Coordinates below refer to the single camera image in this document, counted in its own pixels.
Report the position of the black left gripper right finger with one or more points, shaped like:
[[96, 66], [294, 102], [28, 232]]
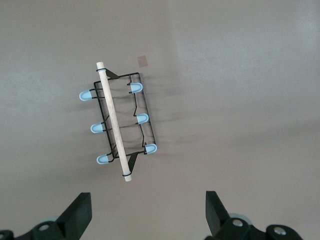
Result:
[[217, 220]]

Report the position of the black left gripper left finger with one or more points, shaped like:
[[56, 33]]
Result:
[[72, 220]]

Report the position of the small brown tape square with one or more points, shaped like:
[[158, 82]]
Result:
[[142, 61]]

